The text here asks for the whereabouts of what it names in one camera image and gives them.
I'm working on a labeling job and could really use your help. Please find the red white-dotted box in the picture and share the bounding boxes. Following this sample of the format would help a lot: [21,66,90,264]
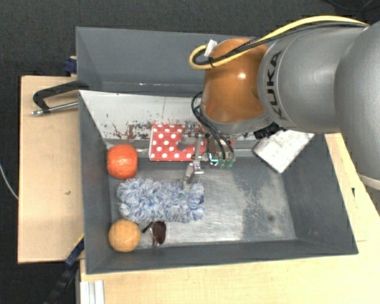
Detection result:
[148,123,209,162]

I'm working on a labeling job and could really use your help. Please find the blue and white fluffy cloth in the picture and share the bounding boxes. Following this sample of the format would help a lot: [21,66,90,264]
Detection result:
[116,177,206,225]

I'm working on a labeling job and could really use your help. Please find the dark sunglasses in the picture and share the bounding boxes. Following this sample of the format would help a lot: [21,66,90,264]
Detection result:
[141,220,167,248]

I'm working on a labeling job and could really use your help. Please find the orange fruit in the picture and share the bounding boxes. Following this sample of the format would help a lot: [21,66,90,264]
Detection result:
[106,143,139,181]

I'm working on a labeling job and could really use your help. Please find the grey metal bin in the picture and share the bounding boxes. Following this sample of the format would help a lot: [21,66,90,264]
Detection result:
[75,26,360,276]

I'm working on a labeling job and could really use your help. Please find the tan ball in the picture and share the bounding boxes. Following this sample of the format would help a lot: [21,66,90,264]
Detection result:
[108,218,143,253]

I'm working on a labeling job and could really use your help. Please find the pale flat board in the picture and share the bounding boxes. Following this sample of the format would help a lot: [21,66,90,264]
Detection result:
[17,75,85,264]

